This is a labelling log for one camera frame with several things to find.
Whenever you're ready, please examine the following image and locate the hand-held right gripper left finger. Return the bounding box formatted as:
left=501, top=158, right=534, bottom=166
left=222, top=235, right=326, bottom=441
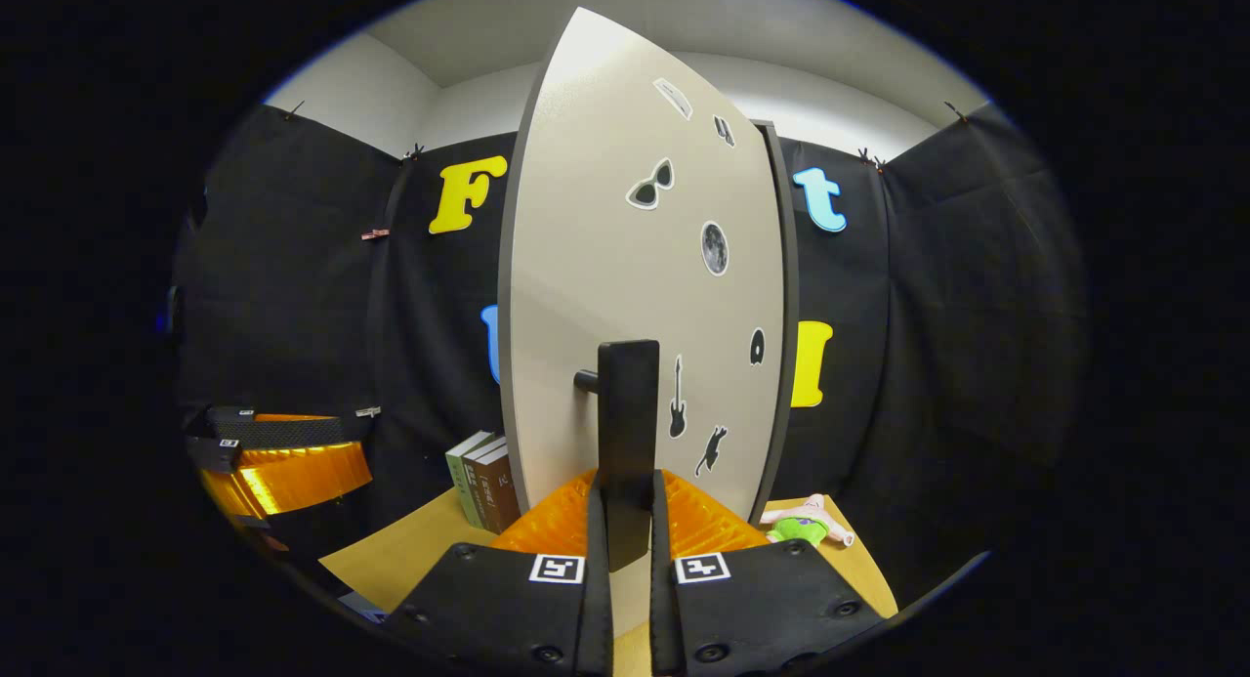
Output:
left=384, top=469, right=615, bottom=677

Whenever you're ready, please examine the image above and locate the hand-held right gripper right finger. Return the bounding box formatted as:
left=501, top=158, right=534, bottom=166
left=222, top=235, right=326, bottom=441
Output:
left=648, top=469, right=887, bottom=677

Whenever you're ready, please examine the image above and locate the black cabinet door handle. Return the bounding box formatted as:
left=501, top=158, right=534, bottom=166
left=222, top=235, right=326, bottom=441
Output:
left=573, top=339, right=661, bottom=573

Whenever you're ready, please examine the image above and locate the beige cabinet door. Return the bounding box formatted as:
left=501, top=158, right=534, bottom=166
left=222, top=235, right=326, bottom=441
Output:
left=496, top=6, right=788, bottom=644

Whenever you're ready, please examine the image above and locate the brown book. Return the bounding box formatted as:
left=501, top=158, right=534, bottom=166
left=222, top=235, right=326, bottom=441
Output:
left=461, top=439, right=511, bottom=533
left=475, top=448, right=522, bottom=535

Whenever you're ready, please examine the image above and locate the green book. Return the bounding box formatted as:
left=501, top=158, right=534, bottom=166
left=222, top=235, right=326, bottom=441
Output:
left=445, top=430, right=496, bottom=531

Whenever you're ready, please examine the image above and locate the black backdrop cloth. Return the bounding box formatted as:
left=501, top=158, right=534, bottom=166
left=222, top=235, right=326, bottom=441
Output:
left=174, top=99, right=1091, bottom=602

